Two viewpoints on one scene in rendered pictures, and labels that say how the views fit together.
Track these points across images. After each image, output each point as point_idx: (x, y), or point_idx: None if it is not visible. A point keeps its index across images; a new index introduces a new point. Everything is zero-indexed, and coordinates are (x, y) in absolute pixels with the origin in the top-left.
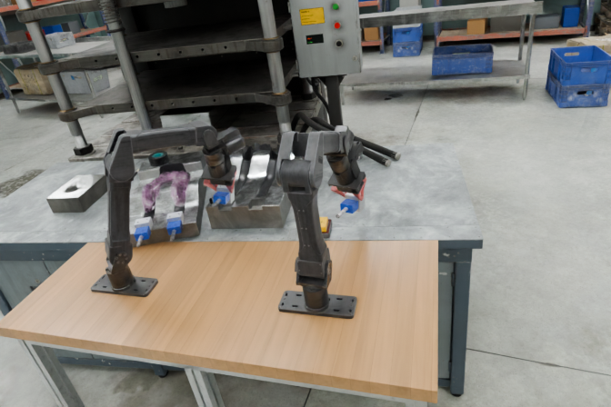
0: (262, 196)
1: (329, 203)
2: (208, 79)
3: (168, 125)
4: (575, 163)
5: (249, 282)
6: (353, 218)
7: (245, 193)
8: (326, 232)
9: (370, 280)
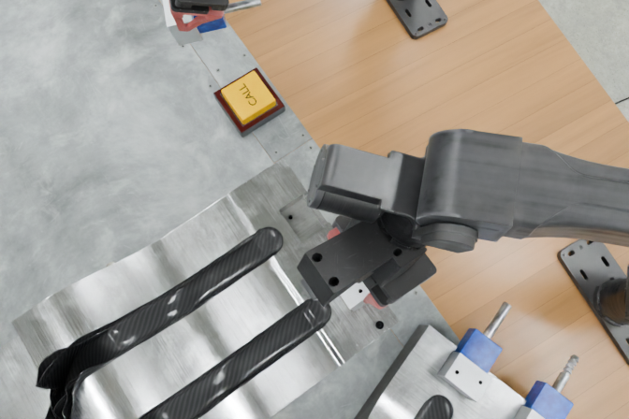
0: (276, 227)
1: (150, 153)
2: None
3: None
4: None
5: (436, 108)
6: (174, 75)
7: (285, 290)
8: (255, 71)
9: None
